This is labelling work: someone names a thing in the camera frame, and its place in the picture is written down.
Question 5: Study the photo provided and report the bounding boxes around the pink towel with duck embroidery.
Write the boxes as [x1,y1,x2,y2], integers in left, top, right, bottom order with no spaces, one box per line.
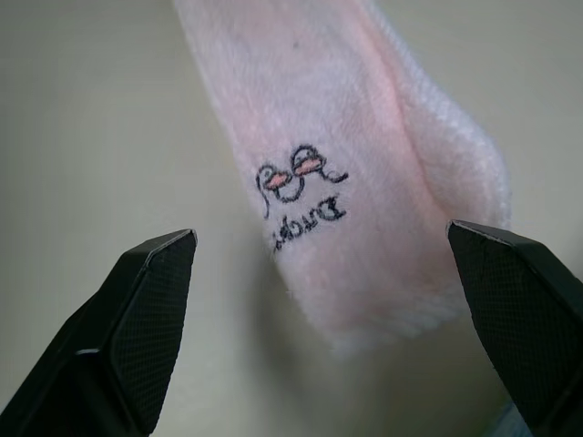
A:
[170,0,514,359]

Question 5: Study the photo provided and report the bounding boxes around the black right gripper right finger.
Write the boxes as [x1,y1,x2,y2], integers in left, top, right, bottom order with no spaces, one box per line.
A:
[446,218,583,437]

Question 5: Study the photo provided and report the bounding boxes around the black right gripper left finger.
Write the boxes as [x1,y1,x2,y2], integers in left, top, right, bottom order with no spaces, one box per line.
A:
[0,229,199,437]

